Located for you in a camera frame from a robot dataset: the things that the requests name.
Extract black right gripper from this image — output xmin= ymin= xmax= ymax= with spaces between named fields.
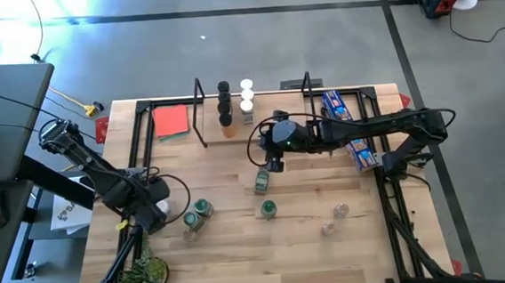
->
xmin=261 ymin=117 xmax=316 ymax=174

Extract small brown spice jar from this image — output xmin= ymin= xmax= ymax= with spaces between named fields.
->
xmin=252 ymin=166 xmax=271 ymax=197

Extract green lid herb jar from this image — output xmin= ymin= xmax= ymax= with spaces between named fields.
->
xmin=180 ymin=210 xmax=206 ymax=235
xmin=192 ymin=197 xmax=216 ymax=221
xmin=260 ymin=198 xmax=279 ymax=222

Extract wooden shelf riser black legs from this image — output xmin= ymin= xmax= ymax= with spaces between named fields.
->
xmin=188 ymin=69 xmax=320 ymax=150

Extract succulent plant in black pot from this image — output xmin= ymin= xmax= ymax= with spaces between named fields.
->
xmin=115 ymin=243 xmax=172 ymax=283

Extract white paper with logo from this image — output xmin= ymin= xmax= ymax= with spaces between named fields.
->
xmin=46 ymin=177 xmax=95 ymax=237

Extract blue plastic wrap box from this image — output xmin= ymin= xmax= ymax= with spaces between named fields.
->
xmin=319 ymin=86 xmax=381 ymax=175

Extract black flat box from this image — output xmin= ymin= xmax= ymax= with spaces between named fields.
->
xmin=278 ymin=77 xmax=324 ymax=92

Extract green folder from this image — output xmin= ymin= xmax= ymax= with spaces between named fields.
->
xmin=158 ymin=131 xmax=191 ymax=143

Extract red folder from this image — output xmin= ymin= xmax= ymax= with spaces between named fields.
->
xmin=151 ymin=103 xmax=190 ymax=140

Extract desk caster wheel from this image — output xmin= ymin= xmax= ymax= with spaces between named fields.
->
xmin=22 ymin=261 xmax=39 ymax=279

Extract grey desk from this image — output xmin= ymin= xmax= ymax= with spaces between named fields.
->
xmin=0 ymin=60 xmax=71 ymax=283

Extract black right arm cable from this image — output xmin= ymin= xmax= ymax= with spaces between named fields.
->
xmin=244 ymin=110 xmax=326 ymax=167

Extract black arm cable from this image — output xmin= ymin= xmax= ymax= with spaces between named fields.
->
xmin=138 ymin=162 xmax=194 ymax=227
xmin=244 ymin=110 xmax=326 ymax=167

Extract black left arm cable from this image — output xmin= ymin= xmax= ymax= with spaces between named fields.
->
xmin=138 ymin=162 xmax=194 ymax=227

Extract black metal rig frame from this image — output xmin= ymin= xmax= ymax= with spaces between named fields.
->
xmin=65 ymin=76 xmax=473 ymax=283

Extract yellow power plug cable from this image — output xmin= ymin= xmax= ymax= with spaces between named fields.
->
xmin=47 ymin=83 xmax=100 ymax=121

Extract black floor cable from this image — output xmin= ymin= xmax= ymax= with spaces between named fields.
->
xmin=26 ymin=0 xmax=47 ymax=62
xmin=447 ymin=5 xmax=505 ymax=46

